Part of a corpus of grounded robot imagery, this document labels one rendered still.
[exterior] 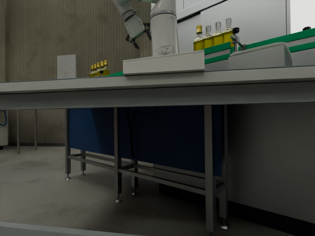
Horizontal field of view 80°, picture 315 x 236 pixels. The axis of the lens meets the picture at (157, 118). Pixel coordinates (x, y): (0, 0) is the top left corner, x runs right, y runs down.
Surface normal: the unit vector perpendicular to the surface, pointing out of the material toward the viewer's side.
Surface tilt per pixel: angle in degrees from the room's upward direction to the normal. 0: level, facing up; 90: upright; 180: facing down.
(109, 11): 90
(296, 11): 90
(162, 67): 90
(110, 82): 90
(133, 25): 108
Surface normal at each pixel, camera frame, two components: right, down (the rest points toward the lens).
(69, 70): -0.18, 0.00
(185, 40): -0.65, 0.00
